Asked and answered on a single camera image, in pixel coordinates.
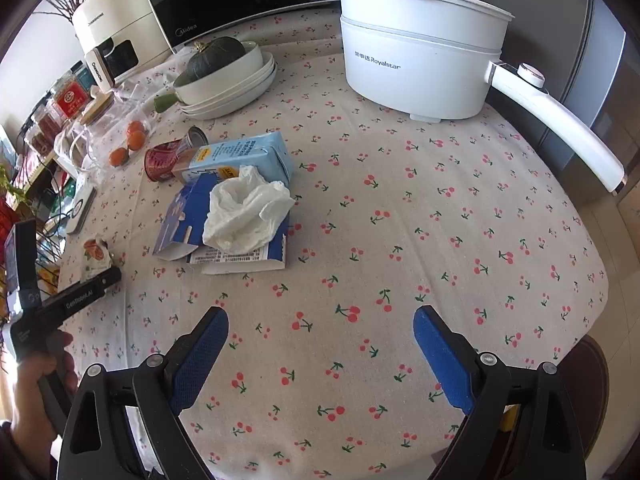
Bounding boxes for white tissue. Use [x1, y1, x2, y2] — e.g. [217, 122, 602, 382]
[202, 165, 296, 253]

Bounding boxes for glass jar with wooden lid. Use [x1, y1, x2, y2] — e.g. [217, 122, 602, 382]
[67, 92, 118, 171]

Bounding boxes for cherry print tablecloth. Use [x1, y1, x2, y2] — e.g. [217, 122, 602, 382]
[50, 2, 612, 480]

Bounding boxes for brown plastic bin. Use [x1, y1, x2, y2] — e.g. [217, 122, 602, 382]
[505, 334, 611, 461]

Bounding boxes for blue white carton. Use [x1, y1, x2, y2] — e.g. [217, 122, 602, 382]
[152, 177, 292, 275]

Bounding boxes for white ceramic bowl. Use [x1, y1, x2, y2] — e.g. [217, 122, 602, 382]
[172, 41, 266, 106]

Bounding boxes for dark green pumpkin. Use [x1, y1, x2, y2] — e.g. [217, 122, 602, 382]
[186, 36, 246, 85]

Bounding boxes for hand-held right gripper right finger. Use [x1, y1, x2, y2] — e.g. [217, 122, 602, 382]
[412, 305, 587, 480]

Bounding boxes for grey refrigerator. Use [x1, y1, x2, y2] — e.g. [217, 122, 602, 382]
[500, 0, 640, 201]

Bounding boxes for light blue milk carton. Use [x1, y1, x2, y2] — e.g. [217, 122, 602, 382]
[172, 130, 295, 186]

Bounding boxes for small peach print wrapper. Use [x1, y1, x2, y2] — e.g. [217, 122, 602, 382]
[80, 239, 112, 281]

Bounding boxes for spice jar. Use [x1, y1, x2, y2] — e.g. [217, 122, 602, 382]
[30, 105, 63, 136]

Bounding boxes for cream air fryer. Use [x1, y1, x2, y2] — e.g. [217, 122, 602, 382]
[72, 0, 173, 93]

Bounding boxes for dry branches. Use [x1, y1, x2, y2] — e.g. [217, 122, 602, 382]
[45, 0, 96, 23]

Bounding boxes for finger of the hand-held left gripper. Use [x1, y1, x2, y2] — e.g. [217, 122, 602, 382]
[37, 266, 122, 328]
[5, 219, 38, 311]

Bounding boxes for white flat device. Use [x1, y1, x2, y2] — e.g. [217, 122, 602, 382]
[65, 182, 97, 236]

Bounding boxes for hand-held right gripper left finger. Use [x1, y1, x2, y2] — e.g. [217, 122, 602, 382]
[56, 306, 230, 480]

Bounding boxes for person's left forearm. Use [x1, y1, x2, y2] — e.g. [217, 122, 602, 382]
[0, 420, 56, 480]

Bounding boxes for red label jar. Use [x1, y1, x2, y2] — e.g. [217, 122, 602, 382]
[52, 77, 93, 118]

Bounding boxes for person's left hand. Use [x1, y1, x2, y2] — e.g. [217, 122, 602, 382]
[0, 331, 80, 461]

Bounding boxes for red drink can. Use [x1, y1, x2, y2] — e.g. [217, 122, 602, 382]
[144, 126, 209, 181]

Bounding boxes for white electric cooking pot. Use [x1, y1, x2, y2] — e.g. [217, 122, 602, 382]
[334, 0, 627, 195]

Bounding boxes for green plant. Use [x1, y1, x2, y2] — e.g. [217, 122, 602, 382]
[0, 162, 31, 206]

